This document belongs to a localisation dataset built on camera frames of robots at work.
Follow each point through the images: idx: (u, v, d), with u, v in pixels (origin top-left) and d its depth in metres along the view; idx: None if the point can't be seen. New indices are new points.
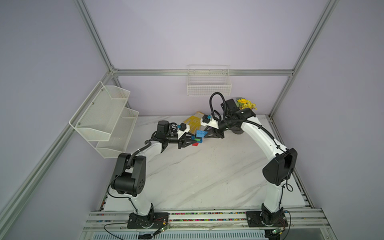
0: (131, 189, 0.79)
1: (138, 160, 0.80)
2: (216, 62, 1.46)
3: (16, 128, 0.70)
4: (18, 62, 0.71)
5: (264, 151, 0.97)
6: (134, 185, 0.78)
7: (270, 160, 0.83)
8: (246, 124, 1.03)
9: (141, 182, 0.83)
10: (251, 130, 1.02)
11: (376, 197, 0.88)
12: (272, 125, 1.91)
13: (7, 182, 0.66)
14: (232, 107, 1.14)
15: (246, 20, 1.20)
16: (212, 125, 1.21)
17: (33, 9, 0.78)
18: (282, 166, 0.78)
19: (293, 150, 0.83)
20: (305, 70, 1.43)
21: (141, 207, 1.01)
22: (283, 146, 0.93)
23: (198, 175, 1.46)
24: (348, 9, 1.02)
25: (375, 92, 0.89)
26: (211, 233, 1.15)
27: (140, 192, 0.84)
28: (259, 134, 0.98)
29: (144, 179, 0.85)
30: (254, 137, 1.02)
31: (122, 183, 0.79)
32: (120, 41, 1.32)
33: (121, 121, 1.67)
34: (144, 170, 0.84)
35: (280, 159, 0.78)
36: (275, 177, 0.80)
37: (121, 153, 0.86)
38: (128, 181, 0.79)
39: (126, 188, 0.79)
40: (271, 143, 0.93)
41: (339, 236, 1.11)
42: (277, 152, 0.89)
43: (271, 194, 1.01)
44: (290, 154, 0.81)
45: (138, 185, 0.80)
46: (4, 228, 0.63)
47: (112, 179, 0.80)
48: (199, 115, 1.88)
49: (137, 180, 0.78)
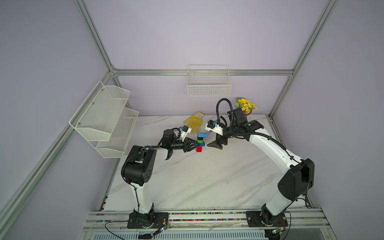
0: (138, 178, 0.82)
1: (150, 151, 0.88)
2: (216, 62, 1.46)
3: (16, 128, 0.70)
4: (17, 61, 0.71)
5: (277, 163, 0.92)
6: (141, 175, 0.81)
7: (285, 174, 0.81)
8: (254, 136, 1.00)
9: (148, 173, 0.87)
10: (260, 142, 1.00)
11: (376, 197, 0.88)
12: (272, 125, 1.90)
13: (7, 182, 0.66)
14: (239, 117, 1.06)
15: (247, 19, 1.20)
16: (217, 131, 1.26)
17: (32, 9, 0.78)
18: (300, 179, 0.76)
19: (309, 161, 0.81)
20: (305, 70, 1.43)
21: (144, 203, 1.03)
22: (298, 157, 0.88)
23: (198, 175, 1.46)
24: (348, 9, 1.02)
25: (376, 92, 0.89)
26: (211, 232, 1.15)
27: (146, 182, 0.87)
28: (270, 146, 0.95)
29: (151, 171, 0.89)
30: (265, 149, 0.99)
31: (131, 171, 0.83)
32: (119, 40, 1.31)
33: (121, 121, 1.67)
34: (152, 162, 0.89)
35: (296, 172, 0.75)
36: (292, 191, 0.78)
37: (135, 145, 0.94)
38: (137, 170, 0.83)
39: (134, 177, 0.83)
40: (284, 155, 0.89)
41: (339, 236, 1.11)
42: (292, 163, 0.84)
43: (276, 200, 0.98)
44: (306, 165, 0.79)
45: (146, 175, 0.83)
46: (4, 228, 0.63)
47: (124, 165, 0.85)
48: (199, 115, 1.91)
49: (147, 169, 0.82)
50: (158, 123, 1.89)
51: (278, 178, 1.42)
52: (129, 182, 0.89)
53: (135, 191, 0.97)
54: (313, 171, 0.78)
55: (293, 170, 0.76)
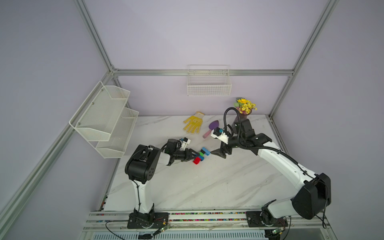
0: (141, 176, 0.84)
1: (154, 152, 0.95)
2: (216, 62, 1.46)
3: (16, 129, 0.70)
4: (18, 62, 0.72)
5: (288, 178, 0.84)
6: (144, 172, 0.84)
7: (299, 190, 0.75)
8: (264, 151, 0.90)
9: (151, 171, 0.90)
10: (269, 156, 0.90)
11: (377, 197, 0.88)
12: (272, 125, 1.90)
13: (7, 182, 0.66)
14: (247, 128, 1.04)
15: (247, 19, 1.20)
16: (222, 140, 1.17)
17: (33, 10, 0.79)
18: (315, 196, 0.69)
19: (324, 176, 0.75)
20: (305, 70, 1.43)
21: (144, 203, 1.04)
22: (310, 171, 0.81)
23: (198, 175, 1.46)
24: (347, 9, 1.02)
25: (375, 92, 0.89)
26: (211, 232, 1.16)
27: (149, 180, 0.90)
28: (280, 160, 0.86)
29: (153, 169, 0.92)
30: (274, 162, 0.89)
31: (134, 168, 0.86)
32: (119, 40, 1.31)
33: (121, 121, 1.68)
34: (154, 162, 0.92)
35: (311, 188, 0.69)
36: (308, 211, 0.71)
37: (140, 145, 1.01)
38: (140, 168, 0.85)
39: (137, 174, 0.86)
40: (296, 169, 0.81)
41: (339, 236, 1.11)
42: (306, 179, 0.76)
43: (282, 206, 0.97)
44: (321, 181, 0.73)
45: (148, 173, 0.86)
46: (5, 227, 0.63)
47: (128, 163, 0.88)
48: (199, 115, 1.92)
49: (149, 167, 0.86)
50: (158, 123, 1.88)
51: (278, 178, 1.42)
52: (132, 180, 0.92)
53: (137, 188, 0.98)
54: (329, 187, 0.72)
55: (307, 186, 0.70)
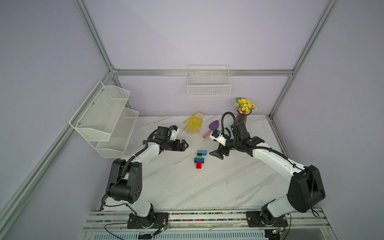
0: (127, 197, 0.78)
1: (133, 167, 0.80)
2: (216, 62, 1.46)
3: (16, 129, 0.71)
4: (18, 62, 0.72)
5: (282, 173, 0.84)
6: (129, 194, 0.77)
7: (290, 183, 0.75)
8: (256, 150, 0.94)
9: (137, 189, 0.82)
10: (263, 155, 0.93)
11: (378, 198, 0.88)
12: (272, 125, 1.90)
13: (7, 182, 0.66)
14: (242, 132, 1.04)
15: (247, 19, 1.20)
16: (220, 141, 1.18)
17: (33, 10, 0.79)
18: (306, 187, 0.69)
19: (313, 168, 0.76)
20: (305, 70, 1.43)
21: (141, 209, 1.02)
22: (300, 164, 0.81)
23: (198, 175, 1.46)
24: (347, 9, 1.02)
25: (375, 92, 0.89)
26: (211, 233, 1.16)
27: (137, 198, 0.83)
28: (272, 157, 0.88)
29: (140, 186, 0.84)
30: (268, 161, 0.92)
31: (117, 191, 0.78)
32: (119, 39, 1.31)
33: (121, 121, 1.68)
34: (140, 177, 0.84)
35: (300, 179, 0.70)
36: (301, 203, 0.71)
37: (116, 160, 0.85)
38: (124, 190, 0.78)
39: (121, 197, 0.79)
40: (286, 163, 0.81)
41: (339, 236, 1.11)
42: (295, 171, 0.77)
43: (282, 204, 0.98)
44: (311, 172, 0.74)
45: (134, 193, 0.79)
46: (4, 227, 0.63)
47: (108, 187, 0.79)
48: (199, 115, 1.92)
49: (133, 187, 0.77)
50: (158, 123, 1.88)
51: (278, 178, 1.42)
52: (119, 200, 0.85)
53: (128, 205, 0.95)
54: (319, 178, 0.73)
55: (297, 177, 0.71)
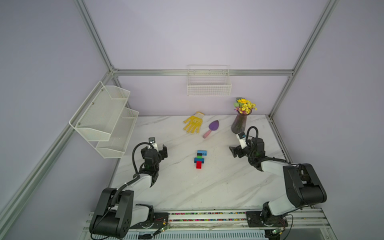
0: (113, 233, 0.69)
1: (124, 196, 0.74)
2: (216, 62, 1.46)
3: (16, 130, 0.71)
4: (17, 62, 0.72)
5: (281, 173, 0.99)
6: (117, 228, 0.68)
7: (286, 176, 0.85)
8: (263, 162, 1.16)
9: (127, 222, 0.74)
10: (266, 163, 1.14)
11: (378, 198, 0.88)
12: (272, 125, 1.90)
13: (7, 183, 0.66)
14: (260, 149, 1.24)
15: (247, 19, 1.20)
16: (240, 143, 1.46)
17: (32, 9, 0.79)
18: (296, 177, 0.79)
19: (308, 165, 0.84)
20: (305, 70, 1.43)
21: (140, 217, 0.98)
22: None
23: (198, 175, 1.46)
24: (346, 9, 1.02)
25: (375, 92, 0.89)
26: (211, 233, 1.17)
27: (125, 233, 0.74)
28: (272, 163, 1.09)
29: (130, 218, 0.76)
30: (270, 169, 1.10)
31: (103, 225, 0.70)
32: (119, 39, 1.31)
33: (121, 121, 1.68)
34: (131, 207, 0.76)
35: (290, 168, 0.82)
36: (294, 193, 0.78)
37: (106, 189, 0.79)
38: (112, 223, 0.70)
39: (107, 233, 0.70)
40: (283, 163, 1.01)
41: (339, 236, 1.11)
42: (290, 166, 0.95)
43: (281, 201, 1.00)
44: (304, 167, 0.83)
45: (123, 226, 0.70)
46: (5, 227, 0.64)
47: (93, 221, 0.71)
48: (199, 116, 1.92)
49: (122, 220, 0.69)
50: (158, 123, 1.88)
51: (278, 178, 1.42)
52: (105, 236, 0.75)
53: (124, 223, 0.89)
54: (313, 173, 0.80)
55: (288, 167, 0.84)
